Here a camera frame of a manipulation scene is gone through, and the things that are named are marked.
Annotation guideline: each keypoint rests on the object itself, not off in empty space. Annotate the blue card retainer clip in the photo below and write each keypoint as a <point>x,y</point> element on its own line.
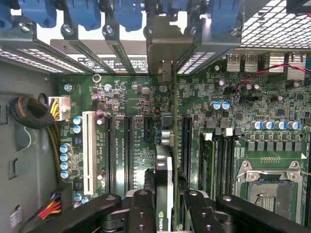
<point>224,14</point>
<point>36,12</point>
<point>83,13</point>
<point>5,14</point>
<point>128,14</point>

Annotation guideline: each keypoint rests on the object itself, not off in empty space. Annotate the green motherboard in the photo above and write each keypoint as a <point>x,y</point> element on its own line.
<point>136,102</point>

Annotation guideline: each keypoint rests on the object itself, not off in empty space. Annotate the black open PC case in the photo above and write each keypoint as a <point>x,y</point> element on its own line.
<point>24,145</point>

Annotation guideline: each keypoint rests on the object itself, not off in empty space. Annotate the thin metal locking lever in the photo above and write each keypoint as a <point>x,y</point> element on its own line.
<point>305,172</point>

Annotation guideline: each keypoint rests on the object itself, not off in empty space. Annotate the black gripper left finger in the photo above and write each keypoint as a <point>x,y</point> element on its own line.
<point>142,214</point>

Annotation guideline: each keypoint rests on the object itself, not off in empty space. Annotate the white expansion slot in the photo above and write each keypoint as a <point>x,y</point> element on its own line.
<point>88,145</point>

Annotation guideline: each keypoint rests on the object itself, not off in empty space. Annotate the white power connector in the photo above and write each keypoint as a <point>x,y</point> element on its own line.
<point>59,108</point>

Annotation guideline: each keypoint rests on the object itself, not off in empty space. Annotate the metal CPU socket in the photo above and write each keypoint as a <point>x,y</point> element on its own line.
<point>269,191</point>

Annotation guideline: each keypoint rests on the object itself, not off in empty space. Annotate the long black expansion slot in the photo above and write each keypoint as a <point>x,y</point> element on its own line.
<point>187,150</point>
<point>110,155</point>
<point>128,155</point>

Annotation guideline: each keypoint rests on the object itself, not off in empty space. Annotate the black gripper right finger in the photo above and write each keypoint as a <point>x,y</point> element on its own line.
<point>201,216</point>

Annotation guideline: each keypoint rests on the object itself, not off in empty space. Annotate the black RAM slot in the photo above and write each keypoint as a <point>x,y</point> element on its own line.
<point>226,165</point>
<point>218,165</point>
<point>232,165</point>

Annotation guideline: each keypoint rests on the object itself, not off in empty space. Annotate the short black expansion slot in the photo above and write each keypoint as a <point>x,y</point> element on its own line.
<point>148,128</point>

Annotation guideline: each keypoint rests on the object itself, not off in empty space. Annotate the perforated metal slot cover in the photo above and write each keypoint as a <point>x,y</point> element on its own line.
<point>29,61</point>
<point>51,60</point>
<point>194,63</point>

